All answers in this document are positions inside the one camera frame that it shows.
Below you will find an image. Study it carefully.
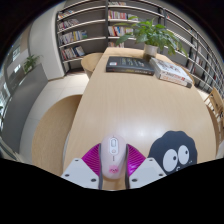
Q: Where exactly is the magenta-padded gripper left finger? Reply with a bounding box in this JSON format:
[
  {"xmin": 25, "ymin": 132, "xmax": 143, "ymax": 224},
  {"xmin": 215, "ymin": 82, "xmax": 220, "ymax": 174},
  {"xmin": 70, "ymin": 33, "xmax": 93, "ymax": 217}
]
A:
[{"xmin": 60, "ymin": 143, "xmax": 103, "ymax": 190}]

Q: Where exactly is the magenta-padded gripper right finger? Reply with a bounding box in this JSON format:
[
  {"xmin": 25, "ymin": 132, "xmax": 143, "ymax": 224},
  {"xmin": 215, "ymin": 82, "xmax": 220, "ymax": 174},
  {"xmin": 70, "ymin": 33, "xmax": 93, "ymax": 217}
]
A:
[{"xmin": 124, "ymin": 143, "xmax": 167, "ymax": 190}]

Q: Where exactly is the pale pink computer mouse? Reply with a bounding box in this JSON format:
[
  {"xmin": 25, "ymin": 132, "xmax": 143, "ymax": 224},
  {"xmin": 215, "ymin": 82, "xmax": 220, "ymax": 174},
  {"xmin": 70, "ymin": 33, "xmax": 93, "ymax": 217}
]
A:
[{"xmin": 100, "ymin": 134, "xmax": 128, "ymax": 180}]

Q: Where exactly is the dark cartoon-eyed mouse pad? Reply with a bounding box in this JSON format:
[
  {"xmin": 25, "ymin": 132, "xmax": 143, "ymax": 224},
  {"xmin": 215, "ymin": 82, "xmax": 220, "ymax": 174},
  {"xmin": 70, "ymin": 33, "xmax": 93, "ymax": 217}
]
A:
[{"xmin": 147, "ymin": 130, "xmax": 198, "ymax": 176}]

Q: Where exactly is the round-backed wooden chair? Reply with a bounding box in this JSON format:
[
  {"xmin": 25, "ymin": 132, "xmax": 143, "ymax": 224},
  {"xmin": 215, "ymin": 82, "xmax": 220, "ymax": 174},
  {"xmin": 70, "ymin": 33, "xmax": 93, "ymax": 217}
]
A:
[
  {"xmin": 80, "ymin": 52, "xmax": 104, "ymax": 79},
  {"xmin": 31, "ymin": 94, "xmax": 83, "ymax": 177}
]

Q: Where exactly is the book with red-lettered spine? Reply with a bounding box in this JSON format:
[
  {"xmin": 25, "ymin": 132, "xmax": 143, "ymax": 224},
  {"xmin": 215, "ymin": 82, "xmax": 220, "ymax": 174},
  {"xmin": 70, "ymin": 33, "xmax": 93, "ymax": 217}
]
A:
[{"xmin": 159, "ymin": 73, "xmax": 194, "ymax": 89}]

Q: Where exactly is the white-covered book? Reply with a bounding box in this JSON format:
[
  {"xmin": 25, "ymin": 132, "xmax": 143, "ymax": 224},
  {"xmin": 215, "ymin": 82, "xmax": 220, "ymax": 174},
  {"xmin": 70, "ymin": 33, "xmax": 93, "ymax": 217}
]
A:
[{"xmin": 148, "ymin": 57, "xmax": 194, "ymax": 83}]

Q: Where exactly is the black hardcover book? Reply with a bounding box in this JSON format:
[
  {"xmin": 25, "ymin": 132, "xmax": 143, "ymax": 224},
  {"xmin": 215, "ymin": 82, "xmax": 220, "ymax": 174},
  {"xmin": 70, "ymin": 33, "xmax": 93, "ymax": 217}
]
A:
[{"xmin": 105, "ymin": 56, "xmax": 156, "ymax": 76}]

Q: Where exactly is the small green floor plant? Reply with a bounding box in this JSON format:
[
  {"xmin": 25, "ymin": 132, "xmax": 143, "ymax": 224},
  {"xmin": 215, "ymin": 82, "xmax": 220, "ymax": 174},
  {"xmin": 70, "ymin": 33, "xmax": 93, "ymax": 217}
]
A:
[{"xmin": 22, "ymin": 54, "xmax": 41, "ymax": 74}]

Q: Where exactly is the green potted plant white pot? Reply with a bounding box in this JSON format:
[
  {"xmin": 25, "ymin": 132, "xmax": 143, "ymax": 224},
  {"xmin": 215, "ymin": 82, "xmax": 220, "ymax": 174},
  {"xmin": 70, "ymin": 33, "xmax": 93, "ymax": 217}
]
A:
[{"xmin": 115, "ymin": 15, "xmax": 188, "ymax": 63}]

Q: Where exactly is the grey bookshelf unit with books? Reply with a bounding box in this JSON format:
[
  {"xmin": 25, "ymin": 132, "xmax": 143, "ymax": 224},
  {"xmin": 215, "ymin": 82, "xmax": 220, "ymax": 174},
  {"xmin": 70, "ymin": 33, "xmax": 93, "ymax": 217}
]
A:
[{"xmin": 56, "ymin": 0, "xmax": 224, "ymax": 91}]

